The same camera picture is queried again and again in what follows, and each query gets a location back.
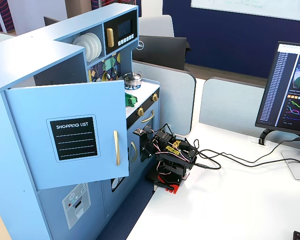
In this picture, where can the black toy microwave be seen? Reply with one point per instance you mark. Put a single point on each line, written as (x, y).
(125, 28)

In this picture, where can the red robot base clamp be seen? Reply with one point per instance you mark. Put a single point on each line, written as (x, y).
(176, 187)

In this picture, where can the blue toy kitchen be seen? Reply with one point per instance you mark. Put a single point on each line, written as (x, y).
(15, 62)

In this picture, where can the black dell monitor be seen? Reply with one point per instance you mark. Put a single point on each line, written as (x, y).
(162, 52)

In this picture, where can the gold stove knob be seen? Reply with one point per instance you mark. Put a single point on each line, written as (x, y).
(140, 112)
(154, 98)

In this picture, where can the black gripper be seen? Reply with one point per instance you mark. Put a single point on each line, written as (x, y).
(145, 149)

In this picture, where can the silver monitor stand base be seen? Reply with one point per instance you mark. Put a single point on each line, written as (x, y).
(297, 165)

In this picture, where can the blue fridge door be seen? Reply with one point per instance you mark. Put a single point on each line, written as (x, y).
(40, 150)

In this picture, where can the steel ladle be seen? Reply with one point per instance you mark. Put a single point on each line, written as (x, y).
(114, 71)

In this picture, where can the steel pot with lid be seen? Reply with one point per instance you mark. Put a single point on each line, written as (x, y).
(132, 78)

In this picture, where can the whiteboard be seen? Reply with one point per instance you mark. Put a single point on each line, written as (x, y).
(252, 6)

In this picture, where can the white toy plate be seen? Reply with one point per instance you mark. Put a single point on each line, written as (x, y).
(81, 47)
(100, 45)
(94, 45)

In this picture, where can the grey desk divider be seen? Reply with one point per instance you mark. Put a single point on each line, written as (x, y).
(230, 105)
(175, 100)

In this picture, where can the steel skimmer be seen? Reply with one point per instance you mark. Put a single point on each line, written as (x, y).
(107, 76)

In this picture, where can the grey office chair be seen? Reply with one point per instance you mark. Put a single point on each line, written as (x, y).
(157, 25)

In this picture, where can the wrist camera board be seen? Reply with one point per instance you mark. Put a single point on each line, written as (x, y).
(139, 131)

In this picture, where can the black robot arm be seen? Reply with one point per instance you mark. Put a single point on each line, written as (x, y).
(182, 150)

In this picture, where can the computer monitor showing graphs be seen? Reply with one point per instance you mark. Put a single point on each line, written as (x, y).
(285, 87)

